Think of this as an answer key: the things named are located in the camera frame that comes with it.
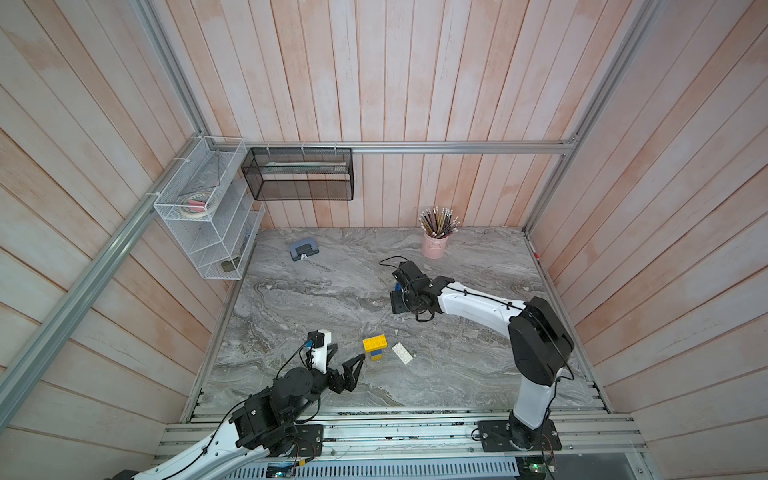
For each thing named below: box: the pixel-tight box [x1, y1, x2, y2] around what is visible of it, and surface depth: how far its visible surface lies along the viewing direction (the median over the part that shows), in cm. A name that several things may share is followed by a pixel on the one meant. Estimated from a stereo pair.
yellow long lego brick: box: [362, 334, 387, 353], surface depth 83 cm
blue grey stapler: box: [289, 237, 319, 261], surface depth 113 cm
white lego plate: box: [391, 341, 414, 365], surface depth 88 cm
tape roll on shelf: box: [179, 192, 216, 218], surface depth 75 cm
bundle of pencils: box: [418, 206, 460, 239], surface depth 109 cm
